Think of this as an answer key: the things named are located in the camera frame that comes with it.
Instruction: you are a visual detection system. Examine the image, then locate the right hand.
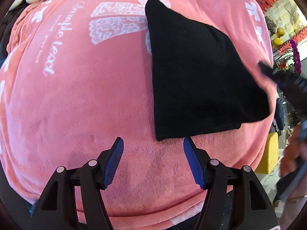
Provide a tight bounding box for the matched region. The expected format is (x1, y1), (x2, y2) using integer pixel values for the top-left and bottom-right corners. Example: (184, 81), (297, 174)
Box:
(279, 124), (307, 230)

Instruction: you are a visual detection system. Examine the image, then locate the dark puffer jacket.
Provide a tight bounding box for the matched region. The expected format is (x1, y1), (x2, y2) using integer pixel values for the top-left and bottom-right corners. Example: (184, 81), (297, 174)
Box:
(0, 0), (28, 65)

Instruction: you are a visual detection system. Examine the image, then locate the small daisy flower pillow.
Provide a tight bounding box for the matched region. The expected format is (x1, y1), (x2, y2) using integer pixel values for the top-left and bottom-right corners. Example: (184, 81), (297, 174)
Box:
(8, 0), (24, 11)

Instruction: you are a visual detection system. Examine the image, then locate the yellow stool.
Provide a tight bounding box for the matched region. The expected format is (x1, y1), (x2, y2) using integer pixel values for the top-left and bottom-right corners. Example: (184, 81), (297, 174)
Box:
(255, 132), (279, 174)

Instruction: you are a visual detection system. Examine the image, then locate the black small garment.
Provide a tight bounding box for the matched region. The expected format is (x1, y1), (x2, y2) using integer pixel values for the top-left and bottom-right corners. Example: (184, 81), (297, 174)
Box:
(145, 0), (270, 141)

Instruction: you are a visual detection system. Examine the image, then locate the purple orchid plant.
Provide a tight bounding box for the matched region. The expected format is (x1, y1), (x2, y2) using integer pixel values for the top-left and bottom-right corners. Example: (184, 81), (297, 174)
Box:
(289, 39), (302, 74)

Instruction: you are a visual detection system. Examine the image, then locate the pink fleece blanket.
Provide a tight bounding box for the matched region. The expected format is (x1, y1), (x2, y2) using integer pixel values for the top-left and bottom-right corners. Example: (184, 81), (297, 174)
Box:
(1, 0), (272, 229)

